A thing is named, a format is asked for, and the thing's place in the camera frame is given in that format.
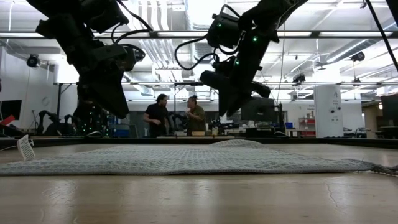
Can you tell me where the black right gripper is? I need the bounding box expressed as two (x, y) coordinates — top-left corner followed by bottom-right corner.
(198, 32), (272, 118)

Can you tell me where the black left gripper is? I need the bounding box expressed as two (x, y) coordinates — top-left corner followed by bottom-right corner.
(35, 12), (131, 120)

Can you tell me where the grey microfiber towel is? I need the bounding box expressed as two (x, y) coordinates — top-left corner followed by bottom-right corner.
(0, 139), (398, 177)

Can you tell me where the white handwritten paper tag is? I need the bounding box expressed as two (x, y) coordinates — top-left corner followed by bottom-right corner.
(16, 134), (36, 162)

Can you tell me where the thin white string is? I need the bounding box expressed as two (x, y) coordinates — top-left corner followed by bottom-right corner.
(0, 143), (20, 152)

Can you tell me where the black monitor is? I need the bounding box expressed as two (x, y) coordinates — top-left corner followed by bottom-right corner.
(240, 96), (276, 123)
(0, 99), (23, 121)
(380, 93), (398, 127)

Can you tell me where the person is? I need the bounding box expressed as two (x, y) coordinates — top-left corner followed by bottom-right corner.
(185, 95), (208, 137)
(142, 93), (171, 138)

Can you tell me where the blue storage bin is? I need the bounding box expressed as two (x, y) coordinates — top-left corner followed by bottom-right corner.
(108, 114), (131, 138)

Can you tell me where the white LED light bar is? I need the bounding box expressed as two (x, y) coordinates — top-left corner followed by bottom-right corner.
(0, 32), (44, 39)
(157, 31), (208, 38)
(278, 31), (312, 38)
(319, 31), (393, 38)
(93, 32), (150, 39)

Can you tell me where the red shelf unit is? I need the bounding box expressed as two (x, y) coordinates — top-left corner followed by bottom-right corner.
(298, 117), (317, 138)

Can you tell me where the white pillar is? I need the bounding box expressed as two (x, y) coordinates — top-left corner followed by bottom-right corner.
(313, 85), (345, 139)

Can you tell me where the red plastic strip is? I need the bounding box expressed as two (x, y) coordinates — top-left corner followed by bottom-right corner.
(0, 114), (16, 126)

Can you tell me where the dark grey right wrist camera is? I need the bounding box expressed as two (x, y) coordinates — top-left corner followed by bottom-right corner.
(212, 55), (238, 78)

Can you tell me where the dark grey wrist camera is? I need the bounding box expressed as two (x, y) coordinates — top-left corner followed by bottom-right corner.
(122, 44), (146, 72)
(212, 55), (238, 78)

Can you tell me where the dark grey left wrist camera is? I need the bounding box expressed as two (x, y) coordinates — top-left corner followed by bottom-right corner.
(122, 44), (146, 72)

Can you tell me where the silver ventilation duct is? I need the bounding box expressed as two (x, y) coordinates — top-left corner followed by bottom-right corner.
(185, 0), (218, 63)

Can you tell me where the thin grey hanging cord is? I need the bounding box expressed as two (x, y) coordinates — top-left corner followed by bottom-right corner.
(275, 21), (286, 106)

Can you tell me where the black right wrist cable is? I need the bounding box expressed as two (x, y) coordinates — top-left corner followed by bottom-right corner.
(173, 33), (220, 72)

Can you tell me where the black ceiling cord reel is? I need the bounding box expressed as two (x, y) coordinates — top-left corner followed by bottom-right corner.
(350, 50), (366, 62)
(291, 73), (307, 85)
(25, 54), (41, 68)

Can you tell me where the black aluminium table frame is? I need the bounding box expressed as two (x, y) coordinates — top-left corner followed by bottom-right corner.
(0, 136), (398, 150)

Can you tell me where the black overhead frame beam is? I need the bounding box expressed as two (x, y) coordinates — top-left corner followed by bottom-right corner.
(0, 30), (398, 39)

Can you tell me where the thin black cable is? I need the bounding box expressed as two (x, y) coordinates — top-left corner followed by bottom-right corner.
(364, 0), (398, 73)

